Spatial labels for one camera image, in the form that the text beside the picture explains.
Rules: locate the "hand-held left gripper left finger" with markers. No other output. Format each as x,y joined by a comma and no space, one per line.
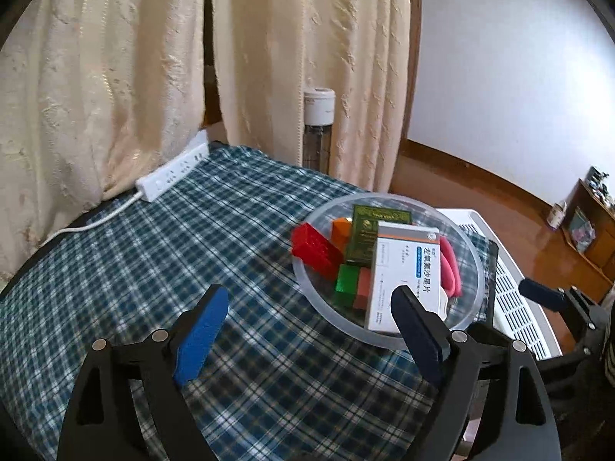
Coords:
202,336

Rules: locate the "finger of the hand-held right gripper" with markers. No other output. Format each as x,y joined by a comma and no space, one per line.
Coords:
543,293

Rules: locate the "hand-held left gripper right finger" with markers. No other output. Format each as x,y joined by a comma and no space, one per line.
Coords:
418,336

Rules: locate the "white medicine box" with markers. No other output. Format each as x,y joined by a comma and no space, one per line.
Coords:
399,269

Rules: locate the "pink foam curler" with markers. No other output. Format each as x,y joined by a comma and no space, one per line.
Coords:
451,273

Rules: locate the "clear plastic bowl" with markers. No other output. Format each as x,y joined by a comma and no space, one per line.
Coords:
331,312

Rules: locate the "green block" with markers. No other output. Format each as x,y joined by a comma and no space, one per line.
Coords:
347,281

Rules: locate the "dark green box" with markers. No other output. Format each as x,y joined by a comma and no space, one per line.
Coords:
363,235

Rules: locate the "orange hexagonal block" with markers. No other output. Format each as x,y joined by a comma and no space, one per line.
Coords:
340,235

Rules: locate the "red building brick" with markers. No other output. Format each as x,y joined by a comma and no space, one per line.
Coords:
314,249

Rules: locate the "white plastic crate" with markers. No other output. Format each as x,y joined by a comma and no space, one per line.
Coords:
509,269

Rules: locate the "wooden cabinet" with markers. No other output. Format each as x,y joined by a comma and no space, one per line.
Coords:
593,269

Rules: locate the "white mug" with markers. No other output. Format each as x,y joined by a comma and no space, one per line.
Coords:
557,215

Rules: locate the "blue plaid blanket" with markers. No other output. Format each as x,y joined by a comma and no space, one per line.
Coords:
192,249

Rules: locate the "white power strip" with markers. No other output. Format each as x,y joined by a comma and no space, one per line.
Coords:
168,175

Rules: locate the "clear bottle with white lid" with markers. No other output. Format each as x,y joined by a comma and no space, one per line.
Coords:
319,105

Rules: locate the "wide cream patterned curtain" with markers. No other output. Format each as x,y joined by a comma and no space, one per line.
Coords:
96,81

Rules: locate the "narrow cream patterned curtain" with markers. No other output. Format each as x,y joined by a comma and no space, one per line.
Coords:
312,33

